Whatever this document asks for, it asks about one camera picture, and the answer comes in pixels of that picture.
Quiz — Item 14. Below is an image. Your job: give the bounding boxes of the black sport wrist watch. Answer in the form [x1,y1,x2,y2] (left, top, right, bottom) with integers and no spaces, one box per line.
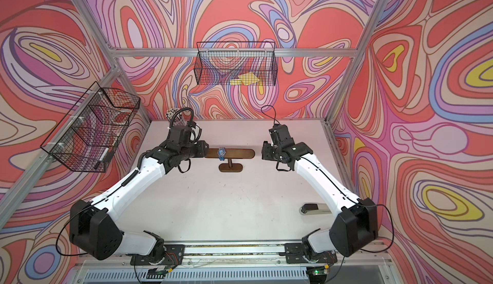
[276,158,293,172]

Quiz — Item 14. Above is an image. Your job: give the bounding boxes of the blue transparent wrist watch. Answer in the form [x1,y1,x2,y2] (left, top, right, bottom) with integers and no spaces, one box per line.
[218,148,227,161]

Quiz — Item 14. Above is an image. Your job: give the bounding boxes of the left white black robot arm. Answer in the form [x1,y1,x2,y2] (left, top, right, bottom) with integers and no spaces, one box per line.
[68,122,209,265]

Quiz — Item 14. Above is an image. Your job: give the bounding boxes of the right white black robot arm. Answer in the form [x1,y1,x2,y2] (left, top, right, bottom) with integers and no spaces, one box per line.
[261,123,378,257]

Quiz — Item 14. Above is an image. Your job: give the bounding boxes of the brown wooden watch stand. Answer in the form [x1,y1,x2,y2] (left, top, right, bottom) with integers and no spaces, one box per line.
[205,148,255,173]

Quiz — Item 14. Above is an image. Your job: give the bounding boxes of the striped pencil cup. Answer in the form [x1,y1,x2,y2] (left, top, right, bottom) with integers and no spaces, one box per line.
[166,107,183,125]

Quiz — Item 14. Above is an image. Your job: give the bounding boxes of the silver black stapler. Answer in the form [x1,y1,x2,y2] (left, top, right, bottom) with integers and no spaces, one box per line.
[299,203,331,215]

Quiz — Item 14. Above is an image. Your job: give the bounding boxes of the white marker in basket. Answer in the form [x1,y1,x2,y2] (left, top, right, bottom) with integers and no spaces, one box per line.
[95,147,109,168]

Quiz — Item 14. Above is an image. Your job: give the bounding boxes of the yellow sticky notes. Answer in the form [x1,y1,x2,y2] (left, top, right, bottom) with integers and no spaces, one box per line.
[229,72,260,86]

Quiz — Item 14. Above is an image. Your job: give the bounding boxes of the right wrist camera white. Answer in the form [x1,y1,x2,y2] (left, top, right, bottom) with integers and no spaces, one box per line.
[269,124,290,145]

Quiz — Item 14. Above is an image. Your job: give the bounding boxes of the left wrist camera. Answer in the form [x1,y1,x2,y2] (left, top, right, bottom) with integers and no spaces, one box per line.
[186,120,202,138]

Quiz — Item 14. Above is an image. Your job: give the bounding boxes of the black wire basket left wall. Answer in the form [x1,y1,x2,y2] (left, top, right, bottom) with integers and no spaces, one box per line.
[41,82,141,173]

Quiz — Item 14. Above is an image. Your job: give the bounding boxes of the black wire basket wall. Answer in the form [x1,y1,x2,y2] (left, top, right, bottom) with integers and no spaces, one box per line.
[194,41,278,86]
[41,82,141,173]

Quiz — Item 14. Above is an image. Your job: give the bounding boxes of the black wire basket back wall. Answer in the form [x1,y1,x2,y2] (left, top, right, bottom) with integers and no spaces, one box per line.
[194,41,278,86]

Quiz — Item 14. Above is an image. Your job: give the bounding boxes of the aluminium mounting rail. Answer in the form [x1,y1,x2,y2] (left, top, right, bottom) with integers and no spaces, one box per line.
[78,240,390,263]

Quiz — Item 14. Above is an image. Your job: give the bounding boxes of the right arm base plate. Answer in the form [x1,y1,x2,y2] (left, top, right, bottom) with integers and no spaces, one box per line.
[283,242,338,266]

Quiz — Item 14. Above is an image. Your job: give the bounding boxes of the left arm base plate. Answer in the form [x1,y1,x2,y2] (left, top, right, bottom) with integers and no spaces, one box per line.
[130,244,185,267]

